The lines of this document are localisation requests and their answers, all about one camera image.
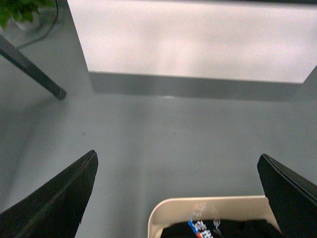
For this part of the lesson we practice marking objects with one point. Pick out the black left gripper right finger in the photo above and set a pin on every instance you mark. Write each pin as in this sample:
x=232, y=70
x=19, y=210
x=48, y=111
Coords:
x=292, y=198

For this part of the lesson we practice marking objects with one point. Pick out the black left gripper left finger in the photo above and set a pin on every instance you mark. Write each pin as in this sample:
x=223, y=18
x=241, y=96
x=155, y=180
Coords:
x=56, y=209

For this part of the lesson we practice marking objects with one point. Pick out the green potted plant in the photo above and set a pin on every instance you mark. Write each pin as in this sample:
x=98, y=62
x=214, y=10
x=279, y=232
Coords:
x=21, y=10

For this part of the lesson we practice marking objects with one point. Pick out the beige plastic laundry hamper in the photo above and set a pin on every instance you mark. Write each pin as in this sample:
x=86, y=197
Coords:
x=239, y=208

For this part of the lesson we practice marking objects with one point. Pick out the white cabinet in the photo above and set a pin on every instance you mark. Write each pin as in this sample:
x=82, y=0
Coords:
x=228, y=40

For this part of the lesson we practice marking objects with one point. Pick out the black printed garment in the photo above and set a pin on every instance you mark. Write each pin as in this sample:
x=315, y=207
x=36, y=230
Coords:
x=221, y=228

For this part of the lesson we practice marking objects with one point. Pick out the black metal leg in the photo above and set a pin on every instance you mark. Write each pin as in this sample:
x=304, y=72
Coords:
x=13, y=55

